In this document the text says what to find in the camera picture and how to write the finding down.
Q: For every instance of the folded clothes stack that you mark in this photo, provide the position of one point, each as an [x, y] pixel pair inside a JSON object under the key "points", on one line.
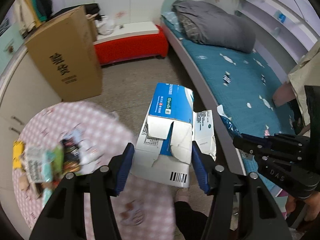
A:
{"points": [[31, 14]]}

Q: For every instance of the person's pink slipper foot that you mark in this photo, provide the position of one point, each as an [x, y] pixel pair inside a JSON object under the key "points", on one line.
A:
{"points": [[182, 195]]}

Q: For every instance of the grey folded duvet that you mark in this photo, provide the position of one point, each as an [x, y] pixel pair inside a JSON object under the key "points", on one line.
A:
{"points": [[207, 24]]}

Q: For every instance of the dark snack packet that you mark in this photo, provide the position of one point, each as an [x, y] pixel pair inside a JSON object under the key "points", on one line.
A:
{"points": [[71, 156]]}

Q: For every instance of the teal candy pattern bed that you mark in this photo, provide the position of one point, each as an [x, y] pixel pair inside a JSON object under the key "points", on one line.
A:
{"points": [[234, 85]]}

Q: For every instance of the yellow packet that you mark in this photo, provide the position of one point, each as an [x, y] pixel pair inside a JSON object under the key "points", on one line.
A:
{"points": [[17, 154]]}

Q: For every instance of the white plastic bag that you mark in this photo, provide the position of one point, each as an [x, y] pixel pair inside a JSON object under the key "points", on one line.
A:
{"points": [[105, 26]]}

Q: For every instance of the white cabinet with handles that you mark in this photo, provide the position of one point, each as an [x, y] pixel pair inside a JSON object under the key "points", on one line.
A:
{"points": [[24, 92]]}

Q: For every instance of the red bench with white top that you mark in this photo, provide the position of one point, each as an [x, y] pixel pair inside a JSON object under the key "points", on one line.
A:
{"points": [[131, 41]]}

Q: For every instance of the beige cloth on chair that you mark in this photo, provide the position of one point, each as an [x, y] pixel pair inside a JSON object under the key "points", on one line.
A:
{"points": [[306, 72]]}

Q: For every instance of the pink pillow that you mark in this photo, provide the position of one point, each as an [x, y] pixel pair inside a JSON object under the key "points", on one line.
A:
{"points": [[283, 94]]}

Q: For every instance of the blue white cardboard box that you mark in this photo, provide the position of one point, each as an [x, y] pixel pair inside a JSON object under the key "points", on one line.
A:
{"points": [[163, 148]]}

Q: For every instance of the lilac wall shelf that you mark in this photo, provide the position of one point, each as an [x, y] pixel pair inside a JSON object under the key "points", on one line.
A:
{"points": [[294, 24]]}

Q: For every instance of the black clothing pile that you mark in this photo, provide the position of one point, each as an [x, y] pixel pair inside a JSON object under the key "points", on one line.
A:
{"points": [[91, 8]]}

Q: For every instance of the large brown cardboard box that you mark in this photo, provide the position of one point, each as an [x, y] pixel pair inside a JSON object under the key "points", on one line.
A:
{"points": [[63, 51]]}

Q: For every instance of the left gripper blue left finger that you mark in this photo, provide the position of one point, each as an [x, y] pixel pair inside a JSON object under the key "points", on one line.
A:
{"points": [[119, 168]]}

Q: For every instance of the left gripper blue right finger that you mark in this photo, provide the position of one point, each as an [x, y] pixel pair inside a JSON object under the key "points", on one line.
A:
{"points": [[204, 167]]}

